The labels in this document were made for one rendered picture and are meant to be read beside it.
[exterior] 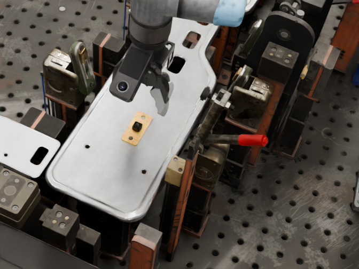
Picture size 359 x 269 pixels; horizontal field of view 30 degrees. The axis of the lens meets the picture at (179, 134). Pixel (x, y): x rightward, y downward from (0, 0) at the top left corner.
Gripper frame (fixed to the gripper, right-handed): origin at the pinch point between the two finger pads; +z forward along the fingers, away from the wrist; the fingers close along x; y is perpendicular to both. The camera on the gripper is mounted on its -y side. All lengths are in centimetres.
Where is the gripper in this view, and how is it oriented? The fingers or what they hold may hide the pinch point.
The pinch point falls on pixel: (138, 105)
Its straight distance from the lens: 136.2
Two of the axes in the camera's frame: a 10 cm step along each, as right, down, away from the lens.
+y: 4.1, -7.2, 5.6
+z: -1.0, 5.7, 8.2
